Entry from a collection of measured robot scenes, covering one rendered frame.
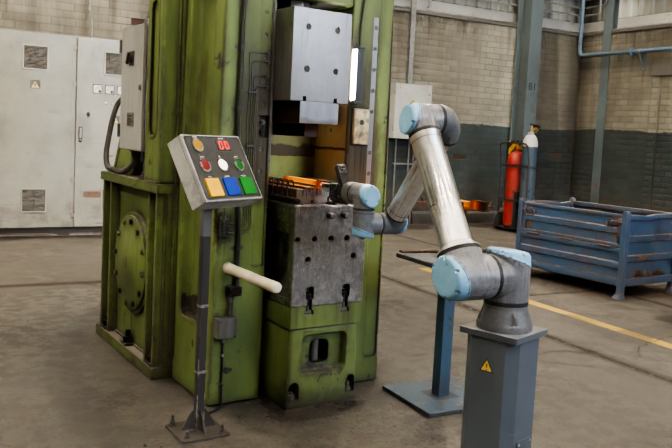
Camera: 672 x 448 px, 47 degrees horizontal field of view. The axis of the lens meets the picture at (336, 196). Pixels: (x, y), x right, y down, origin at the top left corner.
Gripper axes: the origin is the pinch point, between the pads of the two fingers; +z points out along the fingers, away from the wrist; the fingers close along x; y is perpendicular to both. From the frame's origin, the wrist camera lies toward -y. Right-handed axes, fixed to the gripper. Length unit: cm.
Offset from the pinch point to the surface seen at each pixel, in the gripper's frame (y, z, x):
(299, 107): -32.7, 3.4, -12.4
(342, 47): -60, 3, 8
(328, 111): -31.8, 3.0, 2.3
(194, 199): 5, -21, -70
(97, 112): -31, 535, 52
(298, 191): 3.9, 2.9, -11.2
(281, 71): -48, 12, -17
